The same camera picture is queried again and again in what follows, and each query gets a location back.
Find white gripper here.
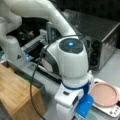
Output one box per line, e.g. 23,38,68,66
55,85,84,120

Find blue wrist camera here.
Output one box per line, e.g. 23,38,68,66
75,94,94,120

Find silver toaster oven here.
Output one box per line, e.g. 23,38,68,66
46,8,120,72

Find pink plate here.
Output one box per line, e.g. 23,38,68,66
90,82,119,107

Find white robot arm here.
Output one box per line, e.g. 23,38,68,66
0,0,94,120

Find black cable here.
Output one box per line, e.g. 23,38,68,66
29,34,86,120

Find wooden box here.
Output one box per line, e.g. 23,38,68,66
0,64,46,120

